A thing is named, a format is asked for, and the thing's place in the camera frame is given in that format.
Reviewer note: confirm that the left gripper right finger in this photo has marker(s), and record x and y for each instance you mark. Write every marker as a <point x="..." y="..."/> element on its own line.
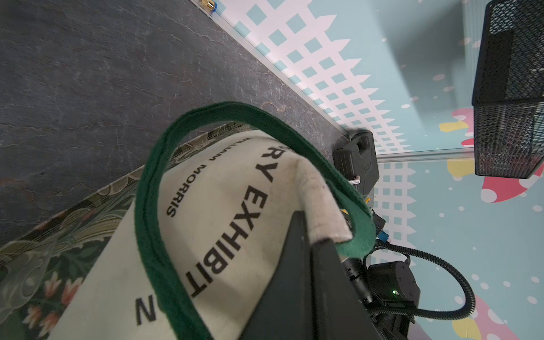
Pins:
<point x="337" y="311"/>

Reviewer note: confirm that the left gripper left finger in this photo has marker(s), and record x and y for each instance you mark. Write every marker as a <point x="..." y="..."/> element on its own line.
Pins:
<point x="285" y="310"/>

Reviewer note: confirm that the beige canvas tote bag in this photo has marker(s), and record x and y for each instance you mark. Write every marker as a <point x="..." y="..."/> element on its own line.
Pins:
<point x="184" y="247"/>

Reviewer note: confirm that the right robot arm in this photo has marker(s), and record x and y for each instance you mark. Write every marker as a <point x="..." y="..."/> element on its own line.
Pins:
<point x="389" y="290"/>

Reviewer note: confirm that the black plastic tool case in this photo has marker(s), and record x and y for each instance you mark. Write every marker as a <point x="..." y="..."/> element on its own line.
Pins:
<point x="357" y="160"/>

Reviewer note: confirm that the black box in basket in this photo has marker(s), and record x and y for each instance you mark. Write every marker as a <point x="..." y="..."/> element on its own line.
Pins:
<point x="493" y="68"/>

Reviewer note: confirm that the black wire mesh basket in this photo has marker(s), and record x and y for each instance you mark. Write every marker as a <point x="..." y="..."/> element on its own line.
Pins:
<point x="509" y="134"/>

